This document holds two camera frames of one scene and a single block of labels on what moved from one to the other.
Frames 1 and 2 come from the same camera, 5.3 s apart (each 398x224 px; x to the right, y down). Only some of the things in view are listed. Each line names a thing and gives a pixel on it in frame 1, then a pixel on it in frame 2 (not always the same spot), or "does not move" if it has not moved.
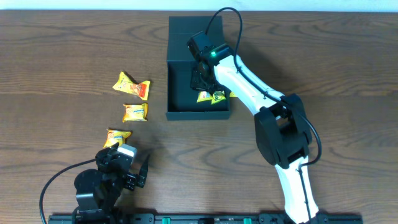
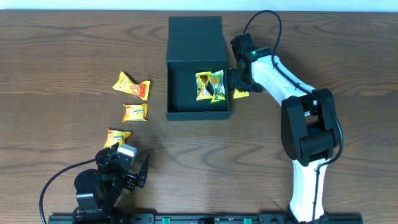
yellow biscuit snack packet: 135,112 does not move
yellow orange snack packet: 124,83 does not move
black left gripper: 103,155 does not move
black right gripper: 195,84 → 232,78
